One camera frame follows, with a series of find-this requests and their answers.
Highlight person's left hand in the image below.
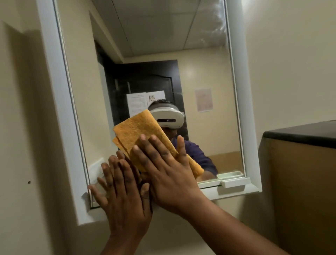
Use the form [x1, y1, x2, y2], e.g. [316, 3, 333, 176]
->
[87, 155, 153, 240]

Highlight person's right hand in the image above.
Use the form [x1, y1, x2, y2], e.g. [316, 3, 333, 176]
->
[132, 134, 206, 216]

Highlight orange cleaning cloth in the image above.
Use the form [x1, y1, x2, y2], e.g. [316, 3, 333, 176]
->
[112, 109, 205, 180]

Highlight white framed mirror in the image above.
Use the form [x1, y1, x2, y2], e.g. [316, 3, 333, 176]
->
[36, 0, 263, 226]

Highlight person's right forearm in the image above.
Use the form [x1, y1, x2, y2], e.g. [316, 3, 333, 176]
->
[181, 194, 291, 255]

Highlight person's left forearm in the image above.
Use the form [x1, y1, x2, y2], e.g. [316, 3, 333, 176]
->
[100, 234, 143, 255]

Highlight dark stone partition ledge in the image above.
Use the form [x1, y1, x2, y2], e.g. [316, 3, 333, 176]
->
[263, 120, 336, 150]

